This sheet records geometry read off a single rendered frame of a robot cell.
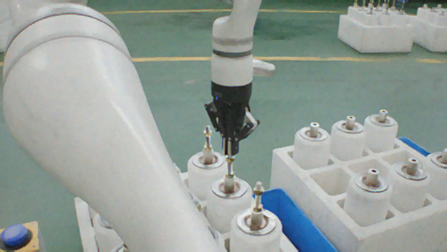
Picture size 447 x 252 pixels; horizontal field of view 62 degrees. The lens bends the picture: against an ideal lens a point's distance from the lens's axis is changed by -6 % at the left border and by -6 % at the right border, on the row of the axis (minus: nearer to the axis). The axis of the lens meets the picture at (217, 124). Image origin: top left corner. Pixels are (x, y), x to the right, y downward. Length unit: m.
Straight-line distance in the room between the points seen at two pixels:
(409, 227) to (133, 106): 0.82
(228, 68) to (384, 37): 2.24
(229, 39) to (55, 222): 0.78
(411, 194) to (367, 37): 1.93
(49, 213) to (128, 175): 1.07
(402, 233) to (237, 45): 0.56
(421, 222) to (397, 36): 2.06
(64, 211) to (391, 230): 0.89
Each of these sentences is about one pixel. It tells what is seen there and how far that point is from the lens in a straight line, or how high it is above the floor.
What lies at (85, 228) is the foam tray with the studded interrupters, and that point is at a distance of 0.88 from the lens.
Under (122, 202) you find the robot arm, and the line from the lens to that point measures 0.19.
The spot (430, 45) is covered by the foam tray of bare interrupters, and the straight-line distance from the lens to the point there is 3.11.
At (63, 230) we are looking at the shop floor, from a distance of 1.18.
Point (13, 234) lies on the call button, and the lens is 0.68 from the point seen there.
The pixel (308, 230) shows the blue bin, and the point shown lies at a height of 0.09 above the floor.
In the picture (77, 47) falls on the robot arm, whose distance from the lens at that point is 0.24.
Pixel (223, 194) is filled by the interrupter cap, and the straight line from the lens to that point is 0.81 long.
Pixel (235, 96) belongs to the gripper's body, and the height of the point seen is 0.47.
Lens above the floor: 0.74
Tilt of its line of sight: 27 degrees down
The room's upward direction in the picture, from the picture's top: straight up
